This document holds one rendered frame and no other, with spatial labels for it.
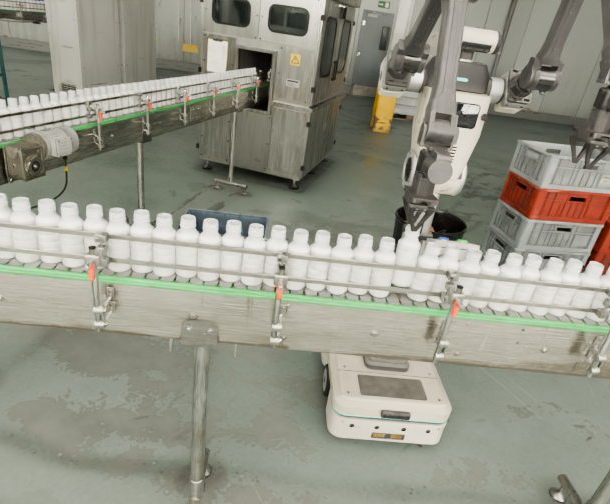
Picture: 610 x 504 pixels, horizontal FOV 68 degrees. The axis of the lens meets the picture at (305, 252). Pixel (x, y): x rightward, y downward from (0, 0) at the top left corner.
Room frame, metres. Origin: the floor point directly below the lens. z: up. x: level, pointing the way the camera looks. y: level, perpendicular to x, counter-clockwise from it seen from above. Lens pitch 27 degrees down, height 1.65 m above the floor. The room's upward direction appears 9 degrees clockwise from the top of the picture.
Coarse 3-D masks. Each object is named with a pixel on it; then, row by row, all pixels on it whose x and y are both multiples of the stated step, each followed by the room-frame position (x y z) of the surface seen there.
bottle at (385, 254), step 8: (384, 240) 1.10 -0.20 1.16; (392, 240) 1.10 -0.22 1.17; (384, 248) 1.07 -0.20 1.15; (392, 248) 1.08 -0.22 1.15; (376, 256) 1.08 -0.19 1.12; (384, 256) 1.07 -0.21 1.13; (392, 256) 1.07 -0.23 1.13; (392, 264) 1.07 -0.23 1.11; (376, 272) 1.07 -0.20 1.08; (384, 272) 1.06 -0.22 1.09; (392, 272) 1.07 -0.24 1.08; (376, 280) 1.06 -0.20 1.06; (384, 280) 1.06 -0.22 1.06; (376, 296) 1.06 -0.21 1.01; (384, 296) 1.06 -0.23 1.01
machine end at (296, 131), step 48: (240, 0) 4.84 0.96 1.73; (288, 0) 4.74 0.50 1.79; (336, 0) 5.05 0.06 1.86; (240, 48) 4.81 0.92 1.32; (288, 48) 4.73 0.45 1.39; (336, 48) 5.40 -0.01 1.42; (288, 96) 4.72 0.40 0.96; (336, 96) 5.77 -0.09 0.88; (240, 144) 4.83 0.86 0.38; (288, 144) 4.71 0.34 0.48
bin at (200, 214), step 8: (192, 208) 1.61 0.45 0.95; (200, 216) 1.61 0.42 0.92; (208, 216) 1.61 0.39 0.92; (216, 216) 1.61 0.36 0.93; (224, 216) 1.62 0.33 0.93; (232, 216) 1.62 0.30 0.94; (240, 216) 1.62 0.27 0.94; (248, 216) 1.63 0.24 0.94; (256, 216) 1.63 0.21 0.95; (264, 216) 1.63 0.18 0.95; (200, 224) 1.61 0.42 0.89; (224, 224) 1.62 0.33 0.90; (248, 224) 1.63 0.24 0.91; (264, 224) 1.63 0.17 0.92; (224, 232) 1.62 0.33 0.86; (264, 232) 1.63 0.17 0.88
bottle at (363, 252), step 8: (360, 240) 1.08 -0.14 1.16; (368, 240) 1.08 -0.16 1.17; (360, 248) 1.08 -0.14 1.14; (368, 248) 1.08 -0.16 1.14; (360, 256) 1.07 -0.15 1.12; (368, 256) 1.07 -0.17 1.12; (352, 272) 1.07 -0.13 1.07; (360, 272) 1.06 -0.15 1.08; (368, 272) 1.07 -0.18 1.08; (352, 280) 1.07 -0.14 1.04; (360, 280) 1.06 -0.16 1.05; (368, 280) 1.08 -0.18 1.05; (352, 288) 1.07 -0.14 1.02
